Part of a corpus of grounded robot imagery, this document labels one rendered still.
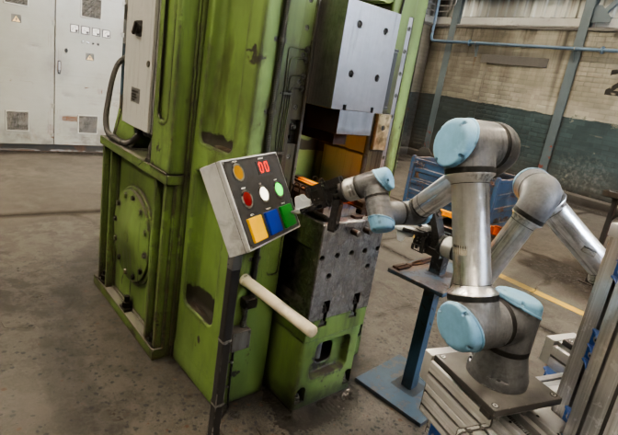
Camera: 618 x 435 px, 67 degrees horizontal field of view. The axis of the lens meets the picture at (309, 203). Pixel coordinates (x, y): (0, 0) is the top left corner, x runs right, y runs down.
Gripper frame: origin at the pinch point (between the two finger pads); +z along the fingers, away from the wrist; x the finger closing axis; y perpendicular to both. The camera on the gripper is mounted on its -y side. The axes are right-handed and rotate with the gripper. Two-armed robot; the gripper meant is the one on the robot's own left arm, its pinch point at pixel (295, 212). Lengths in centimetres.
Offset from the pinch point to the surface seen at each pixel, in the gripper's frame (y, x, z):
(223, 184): 15.7, 27.0, 4.8
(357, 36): 55, -37, -29
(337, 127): 25.3, -35.7, -10.6
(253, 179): 14.7, 13.2, 3.3
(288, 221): -1.8, 1.9, 2.5
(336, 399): -95, -51, 39
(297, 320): -37.1, -1.4, 13.8
